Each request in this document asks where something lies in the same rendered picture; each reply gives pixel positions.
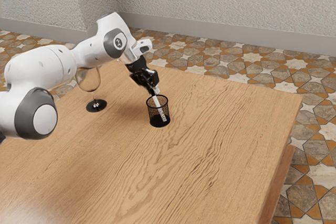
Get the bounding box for white pen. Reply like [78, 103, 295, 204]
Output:
[152, 94, 168, 123]

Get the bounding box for black mesh pen holder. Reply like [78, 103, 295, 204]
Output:
[145, 94, 172, 128]

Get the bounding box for clear wine glass, black foot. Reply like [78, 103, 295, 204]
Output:
[75, 66, 108, 113]

